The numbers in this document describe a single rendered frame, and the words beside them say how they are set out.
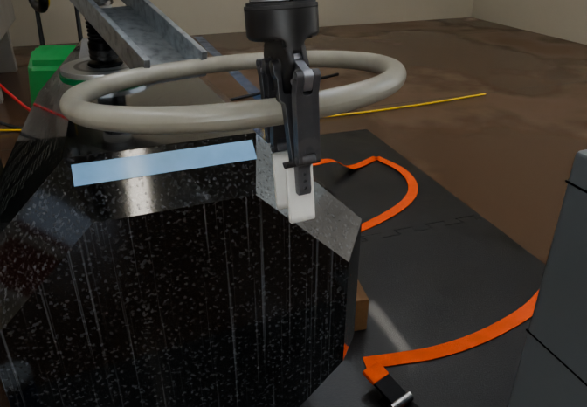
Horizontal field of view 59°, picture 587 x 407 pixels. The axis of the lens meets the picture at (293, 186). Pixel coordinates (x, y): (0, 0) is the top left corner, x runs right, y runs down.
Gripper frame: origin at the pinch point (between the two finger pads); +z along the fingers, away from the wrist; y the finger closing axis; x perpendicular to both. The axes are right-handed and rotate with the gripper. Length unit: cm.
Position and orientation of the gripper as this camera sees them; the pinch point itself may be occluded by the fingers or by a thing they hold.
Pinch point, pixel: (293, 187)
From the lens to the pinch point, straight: 59.2
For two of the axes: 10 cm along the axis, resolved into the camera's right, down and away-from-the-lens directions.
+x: -9.3, 1.8, -3.1
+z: 0.6, 9.3, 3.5
